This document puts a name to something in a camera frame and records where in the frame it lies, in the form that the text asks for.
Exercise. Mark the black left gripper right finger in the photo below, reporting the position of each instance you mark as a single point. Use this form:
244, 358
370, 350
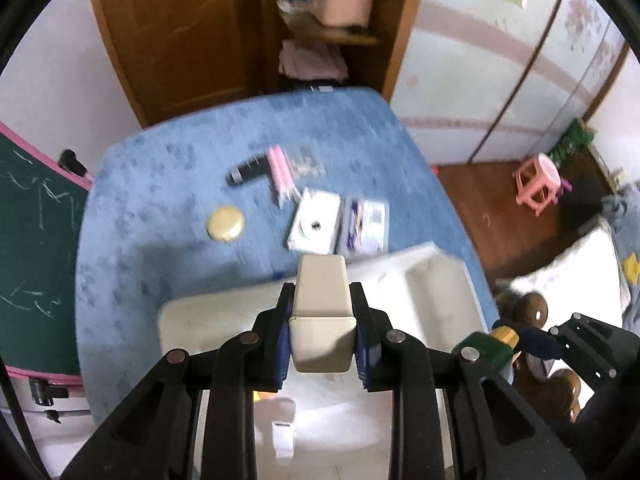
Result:
493, 432

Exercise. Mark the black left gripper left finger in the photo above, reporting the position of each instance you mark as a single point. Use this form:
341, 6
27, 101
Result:
192, 415

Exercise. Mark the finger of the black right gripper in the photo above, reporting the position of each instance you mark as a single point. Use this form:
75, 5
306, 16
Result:
539, 343

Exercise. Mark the beige rectangular box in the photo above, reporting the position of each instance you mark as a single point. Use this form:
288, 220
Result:
322, 325

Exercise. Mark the pink plastic stool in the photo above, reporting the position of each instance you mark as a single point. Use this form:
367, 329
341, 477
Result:
539, 184

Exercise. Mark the white plastic tray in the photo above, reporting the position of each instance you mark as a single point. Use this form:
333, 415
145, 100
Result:
326, 426

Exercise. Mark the clear box blue label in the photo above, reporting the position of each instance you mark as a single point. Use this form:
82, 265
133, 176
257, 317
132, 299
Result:
364, 228

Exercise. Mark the round gold tin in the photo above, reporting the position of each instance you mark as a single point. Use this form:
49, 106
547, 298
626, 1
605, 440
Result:
225, 224

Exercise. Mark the blue fluffy table cloth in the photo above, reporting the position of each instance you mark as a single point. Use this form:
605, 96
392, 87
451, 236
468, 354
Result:
143, 239

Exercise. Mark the clear plastic box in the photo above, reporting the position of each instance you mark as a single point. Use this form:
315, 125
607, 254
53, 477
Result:
303, 162

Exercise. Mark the folded pink cloth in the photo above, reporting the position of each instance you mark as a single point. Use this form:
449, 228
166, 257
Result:
312, 60

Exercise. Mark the brown wooden door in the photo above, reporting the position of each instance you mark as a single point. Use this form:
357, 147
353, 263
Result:
173, 57

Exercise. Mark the green chalkboard pink frame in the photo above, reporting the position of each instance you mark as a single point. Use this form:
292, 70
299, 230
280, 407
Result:
41, 214

